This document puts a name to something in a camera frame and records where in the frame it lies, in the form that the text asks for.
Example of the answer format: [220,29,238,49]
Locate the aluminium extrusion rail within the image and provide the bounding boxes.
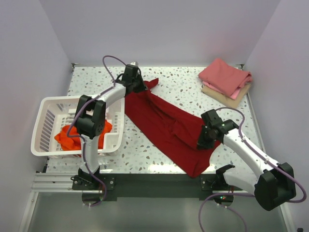
[30,173,285,194]

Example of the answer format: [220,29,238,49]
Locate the folded beige t-shirt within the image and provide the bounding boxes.
[201,84,251,108]

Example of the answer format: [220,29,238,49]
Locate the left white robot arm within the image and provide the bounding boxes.
[73,62,147,191]

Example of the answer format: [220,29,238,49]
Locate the orange t-shirt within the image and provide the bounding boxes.
[54,120,112,151]

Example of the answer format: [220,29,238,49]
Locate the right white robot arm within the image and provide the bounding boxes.
[197,109,296,211]

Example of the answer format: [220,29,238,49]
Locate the folded pink t-shirt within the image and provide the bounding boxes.
[198,58,253,100]

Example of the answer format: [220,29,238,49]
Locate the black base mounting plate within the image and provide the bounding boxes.
[70,174,240,203]

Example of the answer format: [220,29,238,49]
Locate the dark red t-shirt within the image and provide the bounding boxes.
[125,78,221,177]

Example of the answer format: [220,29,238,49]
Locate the white plastic laundry basket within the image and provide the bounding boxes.
[30,96,125,159]

